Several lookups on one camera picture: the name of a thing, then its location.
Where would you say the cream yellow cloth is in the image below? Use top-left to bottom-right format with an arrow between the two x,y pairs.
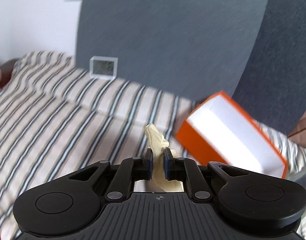
145,124 -> 184,192

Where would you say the orange cardboard box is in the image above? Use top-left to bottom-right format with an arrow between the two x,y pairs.
176,92 -> 288,178

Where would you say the striped bed cover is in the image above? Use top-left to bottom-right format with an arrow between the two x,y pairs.
0,51 -> 306,239

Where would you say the small digital clock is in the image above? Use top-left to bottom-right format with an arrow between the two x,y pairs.
90,56 -> 118,80

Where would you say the clear green storage box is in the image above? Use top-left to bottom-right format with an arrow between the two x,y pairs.
288,168 -> 306,189

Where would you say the dark grey headboard panel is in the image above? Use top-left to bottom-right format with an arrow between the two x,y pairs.
233,0 -> 306,135

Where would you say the light grey headboard panel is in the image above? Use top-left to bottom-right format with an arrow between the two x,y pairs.
76,0 -> 268,100

